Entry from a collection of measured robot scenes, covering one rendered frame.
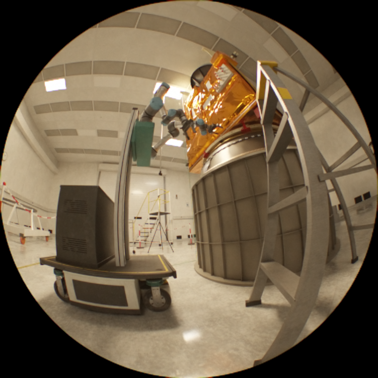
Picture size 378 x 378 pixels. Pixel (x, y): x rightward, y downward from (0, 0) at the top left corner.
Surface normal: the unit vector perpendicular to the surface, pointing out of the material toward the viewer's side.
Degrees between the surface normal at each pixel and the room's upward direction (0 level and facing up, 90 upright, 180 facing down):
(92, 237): 90
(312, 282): 87
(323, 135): 90
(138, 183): 90
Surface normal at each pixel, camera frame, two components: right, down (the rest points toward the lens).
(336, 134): -0.90, -0.07
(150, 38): 0.08, 0.94
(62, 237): 0.30, -0.33
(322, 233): -0.29, -0.33
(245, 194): -0.62, -0.20
